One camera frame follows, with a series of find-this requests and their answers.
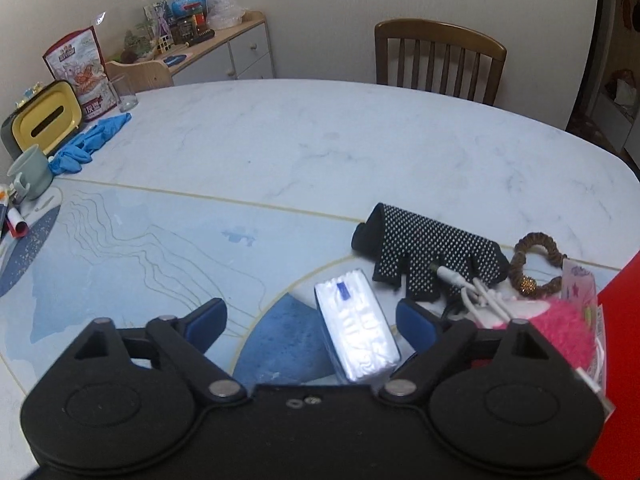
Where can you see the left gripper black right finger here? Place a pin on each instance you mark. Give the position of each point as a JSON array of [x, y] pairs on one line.
[[438, 350]]

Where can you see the yellow tissue box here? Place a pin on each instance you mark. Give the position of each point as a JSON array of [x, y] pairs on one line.
[[48, 119]]

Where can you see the dark wooden chair far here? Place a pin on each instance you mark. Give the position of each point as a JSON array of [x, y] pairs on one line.
[[438, 57]]

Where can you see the pink cartoon sticker packet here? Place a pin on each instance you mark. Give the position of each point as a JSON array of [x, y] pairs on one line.
[[579, 288]]

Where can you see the pink fuzzy plush ball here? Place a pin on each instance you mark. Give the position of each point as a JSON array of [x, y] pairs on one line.
[[562, 324]]

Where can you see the black dotted glove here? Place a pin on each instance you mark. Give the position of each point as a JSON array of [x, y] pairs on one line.
[[407, 248]]

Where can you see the blue rubber glove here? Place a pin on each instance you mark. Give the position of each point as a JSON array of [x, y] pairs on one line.
[[78, 151]]

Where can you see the blue card pack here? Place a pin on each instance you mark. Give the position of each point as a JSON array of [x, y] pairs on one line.
[[358, 335]]

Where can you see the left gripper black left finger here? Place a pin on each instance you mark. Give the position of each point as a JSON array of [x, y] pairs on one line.
[[182, 344]]

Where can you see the grey green mug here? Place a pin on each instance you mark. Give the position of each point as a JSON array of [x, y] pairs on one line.
[[30, 174]]

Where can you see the white sideboard cabinet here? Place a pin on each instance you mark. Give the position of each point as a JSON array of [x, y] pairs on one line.
[[239, 52]]

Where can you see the red white cardboard box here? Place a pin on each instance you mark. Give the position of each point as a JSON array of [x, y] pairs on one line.
[[616, 454]]

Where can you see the small wooden child chair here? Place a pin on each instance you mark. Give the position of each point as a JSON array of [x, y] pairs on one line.
[[143, 76]]

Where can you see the clear drinking glass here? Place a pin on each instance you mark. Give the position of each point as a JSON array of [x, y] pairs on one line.
[[126, 97]]

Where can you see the red white snack bag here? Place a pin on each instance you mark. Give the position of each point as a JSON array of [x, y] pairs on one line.
[[77, 59]]

